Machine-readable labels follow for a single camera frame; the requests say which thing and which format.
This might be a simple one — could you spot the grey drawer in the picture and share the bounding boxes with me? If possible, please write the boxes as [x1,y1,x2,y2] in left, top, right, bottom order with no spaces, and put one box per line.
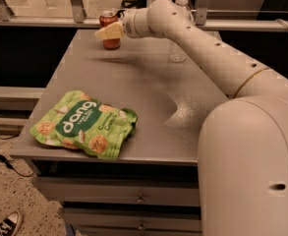
[59,207,202,232]
[32,177,200,207]

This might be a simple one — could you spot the metal window railing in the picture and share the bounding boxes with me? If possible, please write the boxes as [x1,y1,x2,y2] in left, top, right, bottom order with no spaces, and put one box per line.
[0,0,288,32]

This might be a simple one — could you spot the red coke can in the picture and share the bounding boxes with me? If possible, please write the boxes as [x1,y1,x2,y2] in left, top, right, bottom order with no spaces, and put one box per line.
[99,11,121,50]

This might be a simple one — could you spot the grey drawer cabinet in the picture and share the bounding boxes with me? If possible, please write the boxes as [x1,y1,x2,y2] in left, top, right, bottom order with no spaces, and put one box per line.
[12,30,225,236]

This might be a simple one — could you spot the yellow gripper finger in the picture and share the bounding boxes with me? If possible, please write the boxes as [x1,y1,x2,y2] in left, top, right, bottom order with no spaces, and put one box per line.
[94,22,124,40]

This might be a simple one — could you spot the black white sneaker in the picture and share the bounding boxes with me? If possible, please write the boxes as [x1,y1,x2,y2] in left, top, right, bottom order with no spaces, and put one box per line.
[0,211,23,236]

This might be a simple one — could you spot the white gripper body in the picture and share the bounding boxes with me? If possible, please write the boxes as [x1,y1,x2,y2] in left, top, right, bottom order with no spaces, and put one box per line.
[122,8,150,38]

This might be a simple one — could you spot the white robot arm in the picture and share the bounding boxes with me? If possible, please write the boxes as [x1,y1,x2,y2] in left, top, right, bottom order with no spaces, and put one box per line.
[96,0,288,236]

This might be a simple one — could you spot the black floor cable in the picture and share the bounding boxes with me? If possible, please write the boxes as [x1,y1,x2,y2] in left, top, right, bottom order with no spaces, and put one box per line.
[0,150,35,179]

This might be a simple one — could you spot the clear plastic water bottle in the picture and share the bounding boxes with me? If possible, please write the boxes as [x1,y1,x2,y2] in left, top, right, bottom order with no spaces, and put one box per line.
[168,0,191,64]

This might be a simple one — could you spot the green dang chips bag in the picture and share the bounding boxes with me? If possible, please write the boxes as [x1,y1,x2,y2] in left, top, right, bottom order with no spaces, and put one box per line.
[29,90,138,160]

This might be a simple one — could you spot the top grey drawer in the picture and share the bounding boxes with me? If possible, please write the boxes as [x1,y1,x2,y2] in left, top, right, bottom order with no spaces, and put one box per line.
[32,177,200,207]

